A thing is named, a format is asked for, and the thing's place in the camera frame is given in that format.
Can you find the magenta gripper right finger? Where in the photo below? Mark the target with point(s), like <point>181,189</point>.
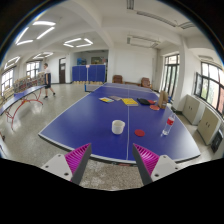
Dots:
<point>146,161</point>

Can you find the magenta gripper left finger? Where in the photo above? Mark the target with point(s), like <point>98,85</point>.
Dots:
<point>77,161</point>

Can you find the clear water bottle red label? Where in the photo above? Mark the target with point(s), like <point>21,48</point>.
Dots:
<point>169,124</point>

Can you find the red bottle cap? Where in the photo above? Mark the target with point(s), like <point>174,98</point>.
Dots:
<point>139,133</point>

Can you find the white cup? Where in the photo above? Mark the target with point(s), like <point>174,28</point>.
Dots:
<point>118,127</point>

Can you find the red round paddle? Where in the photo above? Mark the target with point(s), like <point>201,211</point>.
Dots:
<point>154,107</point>

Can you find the blue table tennis table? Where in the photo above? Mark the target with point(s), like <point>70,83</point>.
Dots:
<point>29,95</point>
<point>90,121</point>

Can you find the black pouch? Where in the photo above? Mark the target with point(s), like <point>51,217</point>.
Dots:
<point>143,101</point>

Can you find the yellow book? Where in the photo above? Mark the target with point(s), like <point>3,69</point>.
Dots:
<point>129,102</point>

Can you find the brown cardboard box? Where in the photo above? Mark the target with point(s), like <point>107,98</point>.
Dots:
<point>163,100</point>

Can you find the beige cabinet far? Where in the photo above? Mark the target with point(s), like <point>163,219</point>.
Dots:
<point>193,110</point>

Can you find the beige cabinet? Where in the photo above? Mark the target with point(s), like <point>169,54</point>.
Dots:
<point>193,110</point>
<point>208,126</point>

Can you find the grey flat booklet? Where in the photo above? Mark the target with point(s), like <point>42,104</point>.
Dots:
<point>115,98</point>

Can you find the beige cabinet near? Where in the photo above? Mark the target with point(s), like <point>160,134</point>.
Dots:
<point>208,126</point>

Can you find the brown armchair right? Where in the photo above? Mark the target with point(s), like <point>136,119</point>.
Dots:
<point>145,82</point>

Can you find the brown armchair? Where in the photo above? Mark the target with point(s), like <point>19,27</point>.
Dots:
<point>145,82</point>
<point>117,79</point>

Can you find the brown armchair left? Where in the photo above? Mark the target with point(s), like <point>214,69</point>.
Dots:
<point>117,79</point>

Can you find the blue partition barrier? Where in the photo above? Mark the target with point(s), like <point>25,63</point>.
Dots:
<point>95,73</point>

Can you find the person in white shirt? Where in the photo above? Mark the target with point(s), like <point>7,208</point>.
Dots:
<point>47,80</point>

